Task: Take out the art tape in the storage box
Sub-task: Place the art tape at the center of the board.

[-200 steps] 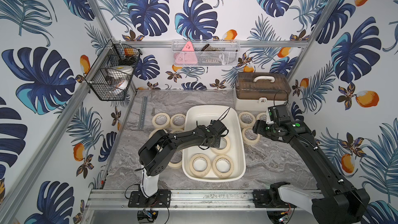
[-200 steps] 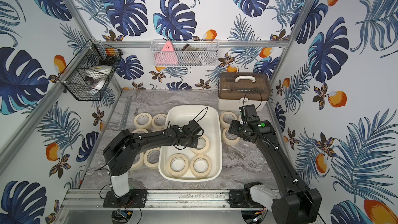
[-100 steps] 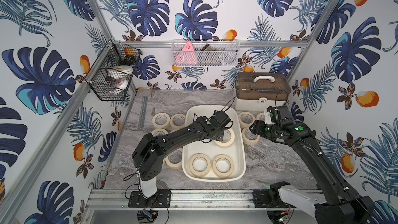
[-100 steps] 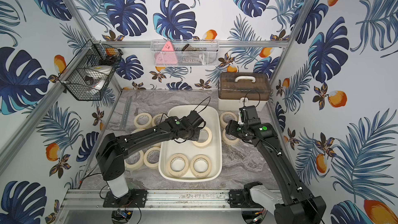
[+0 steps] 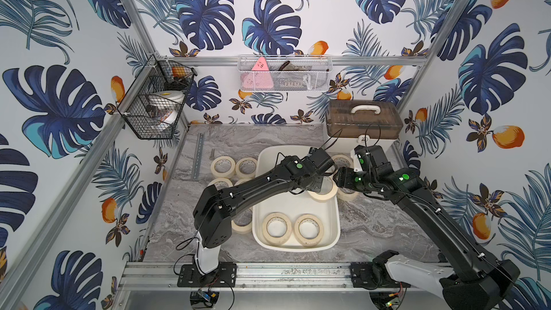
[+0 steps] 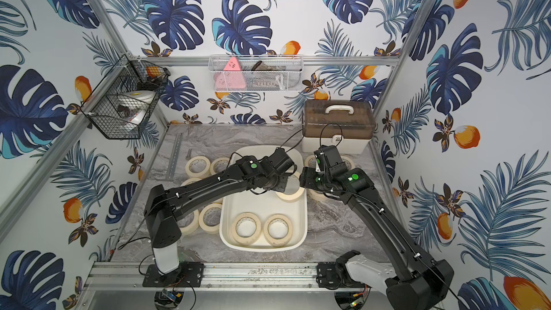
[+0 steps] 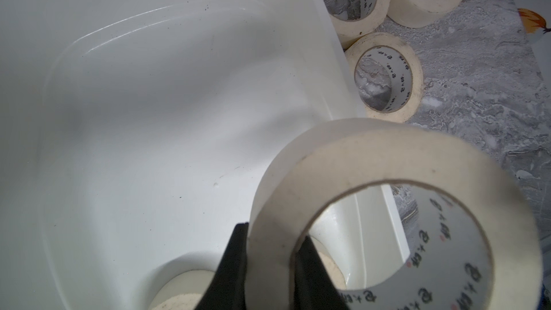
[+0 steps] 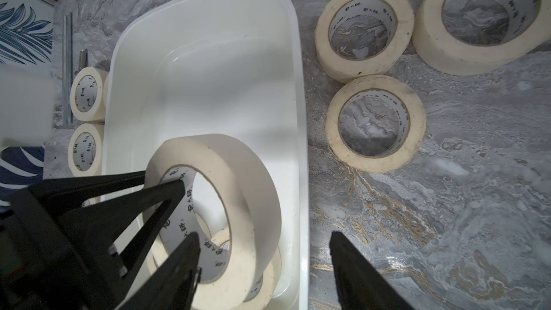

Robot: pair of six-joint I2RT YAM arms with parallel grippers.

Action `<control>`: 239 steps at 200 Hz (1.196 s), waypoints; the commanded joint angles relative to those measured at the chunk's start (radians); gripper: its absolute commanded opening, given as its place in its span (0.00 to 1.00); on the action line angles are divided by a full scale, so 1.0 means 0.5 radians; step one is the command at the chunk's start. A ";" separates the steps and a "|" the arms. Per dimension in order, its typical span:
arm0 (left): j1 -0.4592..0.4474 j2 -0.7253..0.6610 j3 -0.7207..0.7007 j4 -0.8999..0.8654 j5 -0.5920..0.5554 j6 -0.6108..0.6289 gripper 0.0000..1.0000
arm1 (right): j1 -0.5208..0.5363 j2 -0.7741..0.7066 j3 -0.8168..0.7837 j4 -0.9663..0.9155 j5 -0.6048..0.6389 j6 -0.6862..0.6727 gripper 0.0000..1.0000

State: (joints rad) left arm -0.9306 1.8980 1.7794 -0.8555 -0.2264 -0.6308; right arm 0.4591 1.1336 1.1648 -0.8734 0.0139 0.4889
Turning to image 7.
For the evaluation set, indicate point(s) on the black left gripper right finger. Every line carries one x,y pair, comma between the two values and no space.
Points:
313,287

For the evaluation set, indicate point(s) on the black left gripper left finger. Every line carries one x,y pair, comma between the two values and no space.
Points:
227,288

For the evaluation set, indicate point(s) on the white plastic storage tray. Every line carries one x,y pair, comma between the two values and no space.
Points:
134,134

